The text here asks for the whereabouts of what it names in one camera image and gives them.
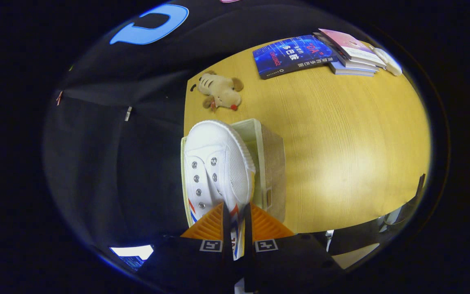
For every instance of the pink clip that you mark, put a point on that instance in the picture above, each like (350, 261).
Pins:
(58, 98)

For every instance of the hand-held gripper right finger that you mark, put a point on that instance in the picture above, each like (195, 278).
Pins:
(249, 261)

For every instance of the pink cover book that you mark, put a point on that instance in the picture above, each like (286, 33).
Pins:
(349, 43)

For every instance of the blue cover book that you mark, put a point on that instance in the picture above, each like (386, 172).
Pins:
(292, 57)

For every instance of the tan plush toy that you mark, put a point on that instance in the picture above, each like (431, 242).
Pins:
(222, 92)

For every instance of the beige fabric storage box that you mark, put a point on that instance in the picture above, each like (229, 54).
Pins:
(273, 171)

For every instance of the white canvas shoe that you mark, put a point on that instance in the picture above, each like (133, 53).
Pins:
(218, 155)

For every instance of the pale thin book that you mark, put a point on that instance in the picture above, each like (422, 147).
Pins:
(353, 72)

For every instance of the dark furniture piece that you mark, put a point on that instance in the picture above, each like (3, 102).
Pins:
(357, 237)

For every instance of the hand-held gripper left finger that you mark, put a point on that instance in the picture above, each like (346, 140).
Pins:
(227, 261)

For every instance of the lit screen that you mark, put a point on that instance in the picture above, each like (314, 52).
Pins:
(133, 254)

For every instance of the white clip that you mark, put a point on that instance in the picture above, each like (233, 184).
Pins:
(128, 113)

